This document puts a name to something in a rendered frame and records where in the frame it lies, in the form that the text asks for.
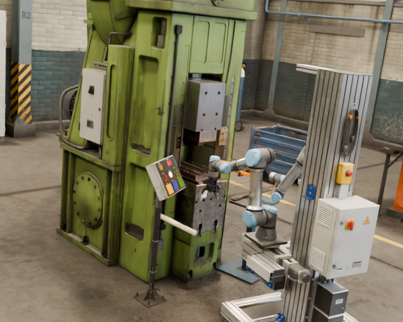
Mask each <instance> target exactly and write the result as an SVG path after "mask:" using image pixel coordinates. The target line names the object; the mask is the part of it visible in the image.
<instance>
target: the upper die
mask: <svg viewBox="0 0 403 322"><path fill-rule="evenodd" d="M216 134H217V130H210V131H201V132H194V131H192V130H188V129H185V128H184V133H183V138H186V139H189V140H192V141H196V142H210V141H216Z"/></svg>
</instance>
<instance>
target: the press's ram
mask: <svg viewBox="0 0 403 322"><path fill-rule="evenodd" d="M225 89H226V83H223V82H217V81H213V80H208V79H202V78H201V80H190V79H188V86H187V98H186V112H185V120H184V128H185V129H188V130H192V131H194V132H201V131H210V130H220V129H221V124H222V117H223V106H224V100H225Z"/></svg>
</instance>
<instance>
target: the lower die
mask: <svg viewBox="0 0 403 322"><path fill-rule="evenodd" d="M181 162H183V163H185V164H188V165H191V166H193V167H197V168H199V169H202V170H204V171H207V172H208V173H209V171H208V170H206V169H203V168H201V167H198V166H195V165H193V164H190V163H187V162H184V161H182V160H181ZM180 165H181V167H180V174H181V175H182V170H183V168H184V167H186V169H188V168H189V170H187V175H186V169H185V168H184V170H183V176H187V178H188V177H189V172H190V171H191V170H193V171H191V173H190V179H192V180H195V181H197V182H202V180H206V179H208V173H207V174H205V172H203V171H200V170H197V169H195V168H192V167H189V166H187V165H184V164H181V163H180ZM182 167H183V168H182Z"/></svg>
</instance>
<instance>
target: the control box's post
mask: <svg viewBox="0 0 403 322"><path fill-rule="evenodd" d="M161 206H162V201H160V200H159V198H158V196H157V193H156V200H155V217H154V232H153V241H152V255H151V263H150V271H151V272H154V271H155V270H156V262H157V248H158V242H154V241H157V240H159V226H160V217H161ZM151 272H150V278H149V286H148V289H149V290H150V299H151V295H152V290H154V284H155V273H151Z"/></svg>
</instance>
